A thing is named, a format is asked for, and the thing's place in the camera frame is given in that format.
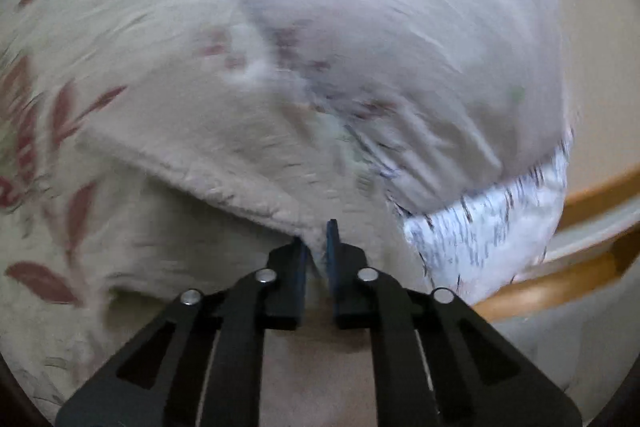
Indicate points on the wooden bed frame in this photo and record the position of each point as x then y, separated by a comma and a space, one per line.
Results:
590, 199

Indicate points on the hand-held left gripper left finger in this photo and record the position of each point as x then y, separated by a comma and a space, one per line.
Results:
300, 279

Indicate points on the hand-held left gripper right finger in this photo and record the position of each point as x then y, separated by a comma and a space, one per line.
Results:
333, 267

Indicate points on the floral leaf print blanket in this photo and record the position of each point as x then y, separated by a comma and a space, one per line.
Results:
40, 207

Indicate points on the plain white cloth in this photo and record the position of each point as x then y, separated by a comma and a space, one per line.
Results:
400, 32

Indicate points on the white cloth with dark dashes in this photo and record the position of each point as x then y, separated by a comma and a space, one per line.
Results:
490, 227

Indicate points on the beige fleece garment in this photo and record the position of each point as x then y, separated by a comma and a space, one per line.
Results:
210, 167

